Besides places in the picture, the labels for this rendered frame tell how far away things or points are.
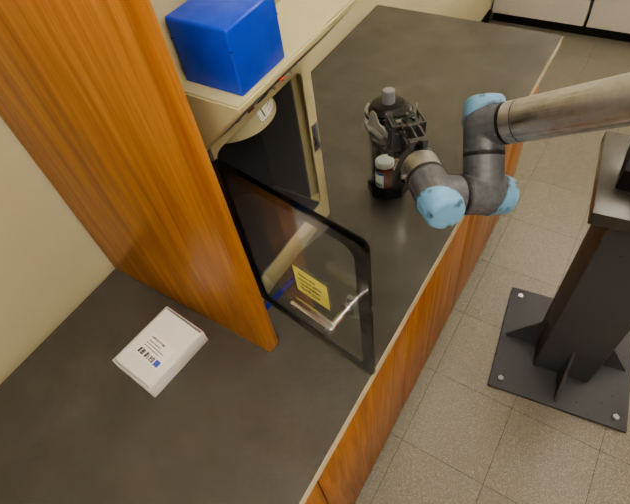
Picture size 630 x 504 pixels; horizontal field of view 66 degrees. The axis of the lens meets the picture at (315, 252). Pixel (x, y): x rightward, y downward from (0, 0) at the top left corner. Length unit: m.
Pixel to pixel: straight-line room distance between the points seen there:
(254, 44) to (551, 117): 0.48
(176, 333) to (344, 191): 0.57
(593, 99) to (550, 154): 2.10
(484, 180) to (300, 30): 0.42
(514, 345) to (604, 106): 1.43
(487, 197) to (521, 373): 1.25
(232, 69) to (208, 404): 0.66
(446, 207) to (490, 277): 1.47
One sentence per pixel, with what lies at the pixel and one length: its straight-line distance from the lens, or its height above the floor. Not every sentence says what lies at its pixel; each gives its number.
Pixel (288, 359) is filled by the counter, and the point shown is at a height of 0.94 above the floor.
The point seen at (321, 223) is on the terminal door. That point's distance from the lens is 0.64.
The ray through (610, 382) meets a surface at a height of 0.02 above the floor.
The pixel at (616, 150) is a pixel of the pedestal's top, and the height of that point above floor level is 0.94.
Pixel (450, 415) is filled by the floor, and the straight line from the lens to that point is 1.99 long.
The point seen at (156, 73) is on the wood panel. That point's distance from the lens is 0.57.
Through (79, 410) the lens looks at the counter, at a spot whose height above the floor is 0.94.
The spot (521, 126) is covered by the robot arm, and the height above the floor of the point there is 1.32.
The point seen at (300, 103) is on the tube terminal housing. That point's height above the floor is 1.28.
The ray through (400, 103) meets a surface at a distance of 1.13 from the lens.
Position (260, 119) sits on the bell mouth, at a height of 1.33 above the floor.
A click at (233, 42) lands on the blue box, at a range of 0.63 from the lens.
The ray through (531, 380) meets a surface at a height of 0.01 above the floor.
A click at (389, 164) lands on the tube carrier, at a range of 1.17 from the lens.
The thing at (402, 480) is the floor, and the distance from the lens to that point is 1.91.
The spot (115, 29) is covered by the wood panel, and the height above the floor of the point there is 1.64.
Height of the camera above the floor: 1.87
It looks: 52 degrees down
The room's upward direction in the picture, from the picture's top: 11 degrees counter-clockwise
